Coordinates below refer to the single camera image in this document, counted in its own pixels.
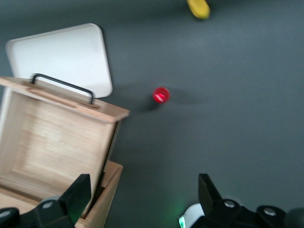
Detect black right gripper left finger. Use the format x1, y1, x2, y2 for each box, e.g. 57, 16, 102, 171
18, 173, 93, 228

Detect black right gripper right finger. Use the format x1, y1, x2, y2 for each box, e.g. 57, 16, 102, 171
191, 173, 246, 228

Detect wooden drawer with black handle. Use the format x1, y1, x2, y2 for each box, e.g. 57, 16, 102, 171
0, 76, 131, 220

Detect black metal drawer handle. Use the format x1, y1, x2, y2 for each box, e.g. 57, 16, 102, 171
31, 73, 95, 105

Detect wooden two-drawer cabinet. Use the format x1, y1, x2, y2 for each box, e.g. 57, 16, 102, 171
76, 160, 124, 228

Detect red soda bottle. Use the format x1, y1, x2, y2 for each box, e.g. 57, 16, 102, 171
152, 86, 171, 105

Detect beige plastic tray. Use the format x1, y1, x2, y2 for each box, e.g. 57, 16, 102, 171
5, 22, 114, 99

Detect yellow lemon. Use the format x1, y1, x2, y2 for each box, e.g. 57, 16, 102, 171
186, 0, 211, 20

